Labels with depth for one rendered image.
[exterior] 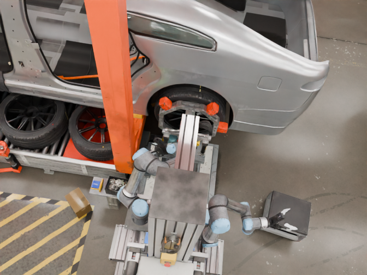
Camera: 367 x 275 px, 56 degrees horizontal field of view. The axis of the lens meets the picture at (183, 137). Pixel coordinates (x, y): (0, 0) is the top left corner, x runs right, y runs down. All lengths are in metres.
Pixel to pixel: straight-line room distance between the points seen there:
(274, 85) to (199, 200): 1.47
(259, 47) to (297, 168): 1.97
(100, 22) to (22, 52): 1.41
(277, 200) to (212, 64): 1.59
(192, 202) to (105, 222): 2.19
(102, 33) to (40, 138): 1.97
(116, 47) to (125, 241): 1.55
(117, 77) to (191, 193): 0.88
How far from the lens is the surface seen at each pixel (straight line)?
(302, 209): 3.63
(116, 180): 3.18
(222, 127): 3.14
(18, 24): 2.95
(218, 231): 2.20
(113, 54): 1.96
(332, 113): 4.85
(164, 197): 1.55
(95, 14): 1.80
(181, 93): 2.95
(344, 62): 5.56
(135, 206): 2.58
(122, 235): 2.84
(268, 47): 2.65
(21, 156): 3.74
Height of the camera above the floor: 3.48
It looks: 59 degrees down
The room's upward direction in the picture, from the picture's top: 10 degrees clockwise
